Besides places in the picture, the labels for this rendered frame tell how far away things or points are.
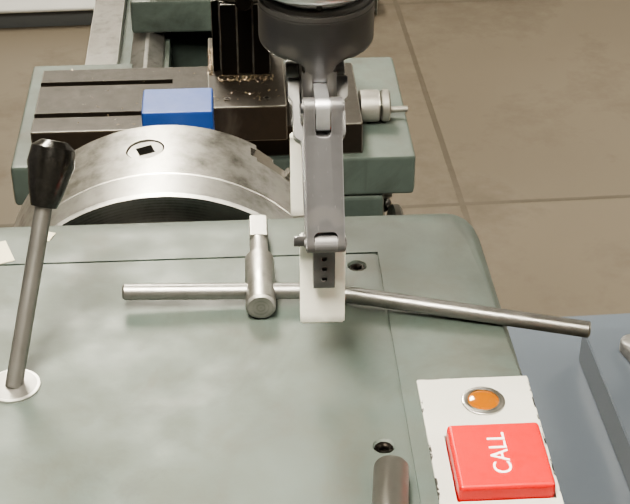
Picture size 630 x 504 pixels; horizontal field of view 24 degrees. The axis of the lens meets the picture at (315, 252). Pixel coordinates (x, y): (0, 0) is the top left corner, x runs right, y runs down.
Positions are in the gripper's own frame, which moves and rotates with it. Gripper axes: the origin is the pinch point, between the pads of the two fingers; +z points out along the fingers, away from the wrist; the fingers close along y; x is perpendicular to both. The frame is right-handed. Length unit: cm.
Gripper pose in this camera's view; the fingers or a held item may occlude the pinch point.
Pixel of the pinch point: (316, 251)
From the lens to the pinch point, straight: 104.1
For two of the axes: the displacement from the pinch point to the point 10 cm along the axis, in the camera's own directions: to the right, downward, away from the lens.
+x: -10.0, 0.3, -0.5
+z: 0.0, 8.3, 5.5
